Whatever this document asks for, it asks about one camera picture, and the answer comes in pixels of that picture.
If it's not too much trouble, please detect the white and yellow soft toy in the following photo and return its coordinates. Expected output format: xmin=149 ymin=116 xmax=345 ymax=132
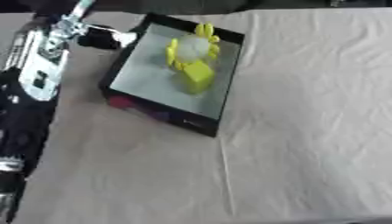
xmin=164 ymin=22 xmax=222 ymax=71

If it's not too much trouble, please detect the black box with white inside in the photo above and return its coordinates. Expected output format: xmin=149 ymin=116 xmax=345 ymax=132
xmin=98 ymin=12 xmax=247 ymax=138

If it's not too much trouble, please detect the small red object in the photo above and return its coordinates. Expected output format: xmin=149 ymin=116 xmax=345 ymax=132
xmin=105 ymin=95 xmax=138 ymax=110

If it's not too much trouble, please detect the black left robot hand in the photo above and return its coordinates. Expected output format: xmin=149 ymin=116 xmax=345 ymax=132
xmin=50 ymin=0 xmax=141 ymax=51

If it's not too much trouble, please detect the yellow block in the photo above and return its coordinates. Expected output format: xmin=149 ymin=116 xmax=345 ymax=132
xmin=174 ymin=60 xmax=218 ymax=95

